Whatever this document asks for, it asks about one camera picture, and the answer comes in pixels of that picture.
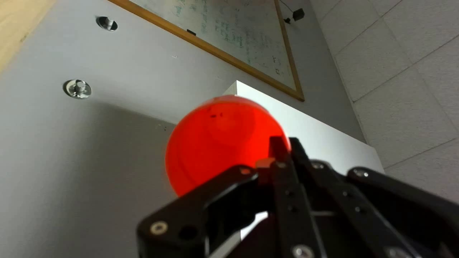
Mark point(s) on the red plastic cup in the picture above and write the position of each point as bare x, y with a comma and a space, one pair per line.
215, 140

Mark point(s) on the white wall cabinet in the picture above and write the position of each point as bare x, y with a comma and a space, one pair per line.
305, 133

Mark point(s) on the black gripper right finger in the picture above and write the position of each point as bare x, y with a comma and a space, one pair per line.
334, 205

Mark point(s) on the round metal wall knob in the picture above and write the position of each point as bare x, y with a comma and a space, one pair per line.
77, 87
106, 21

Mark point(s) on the wood framed whiteboard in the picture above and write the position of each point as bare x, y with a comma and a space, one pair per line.
229, 33

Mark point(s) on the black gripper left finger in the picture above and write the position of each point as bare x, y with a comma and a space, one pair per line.
209, 209

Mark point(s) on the small black wall camera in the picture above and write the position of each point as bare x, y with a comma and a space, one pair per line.
296, 14

